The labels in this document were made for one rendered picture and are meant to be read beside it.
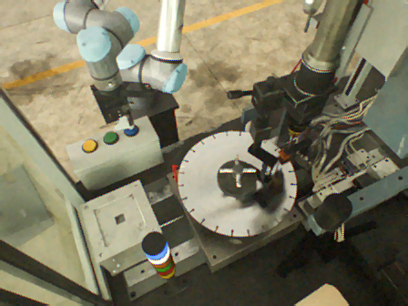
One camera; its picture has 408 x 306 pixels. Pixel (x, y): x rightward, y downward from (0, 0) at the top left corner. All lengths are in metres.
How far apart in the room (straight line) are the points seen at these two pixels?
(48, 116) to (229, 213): 1.90
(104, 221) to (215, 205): 0.31
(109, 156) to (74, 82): 1.70
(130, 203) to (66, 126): 1.54
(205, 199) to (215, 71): 1.80
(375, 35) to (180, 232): 0.75
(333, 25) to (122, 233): 0.70
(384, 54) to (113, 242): 0.75
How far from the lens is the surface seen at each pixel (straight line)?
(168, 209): 1.08
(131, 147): 1.05
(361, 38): 0.65
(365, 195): 0.85
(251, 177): 0.89
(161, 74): 1.16
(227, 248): 0.93
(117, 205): 0.96
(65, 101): 2.58
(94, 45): 0.80
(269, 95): 0.68
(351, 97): 1.40
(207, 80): 2.50
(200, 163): 0.92
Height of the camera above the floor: 1.74
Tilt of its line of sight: 57 degrees down
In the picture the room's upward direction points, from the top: 2 degrees counter-clockwise
